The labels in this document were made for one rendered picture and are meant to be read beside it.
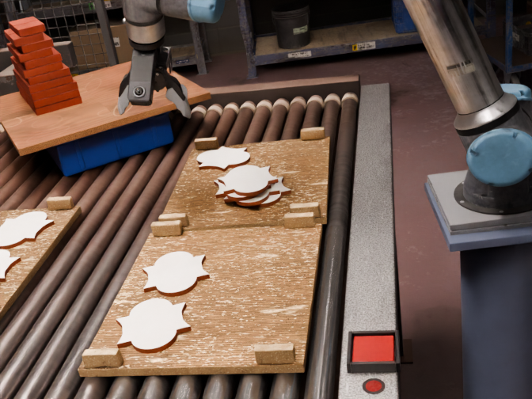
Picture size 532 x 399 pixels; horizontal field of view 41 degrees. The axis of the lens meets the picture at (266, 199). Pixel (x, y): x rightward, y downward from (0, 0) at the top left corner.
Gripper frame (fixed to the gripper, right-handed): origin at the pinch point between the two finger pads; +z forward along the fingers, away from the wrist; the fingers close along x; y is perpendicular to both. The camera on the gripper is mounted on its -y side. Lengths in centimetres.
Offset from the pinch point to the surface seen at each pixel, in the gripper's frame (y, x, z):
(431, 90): 254, -114, 186
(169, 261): -35.6, -8.8, 3.3
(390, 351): -60, -46, -11
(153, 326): -54, -10, -3
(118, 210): -11.1, 8.1, 18.0
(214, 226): -22.5, -15.2, 7.7
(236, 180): -9.8, -18.4, 7.2
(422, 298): 43, -81, 119
